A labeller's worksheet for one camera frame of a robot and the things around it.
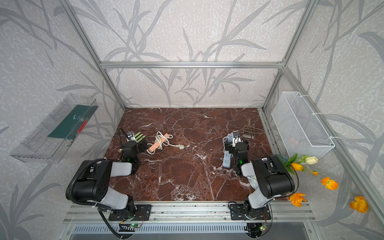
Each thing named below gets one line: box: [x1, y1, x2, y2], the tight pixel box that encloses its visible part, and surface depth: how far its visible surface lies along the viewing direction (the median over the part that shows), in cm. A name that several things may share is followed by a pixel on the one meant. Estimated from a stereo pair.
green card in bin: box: [47, 104, 99, 140], surface depth 72 cm
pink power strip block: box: [148, 133, 168, 153], surface depth 95 cm
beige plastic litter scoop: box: [243, 117, 256, 139], surface depth 107 cm
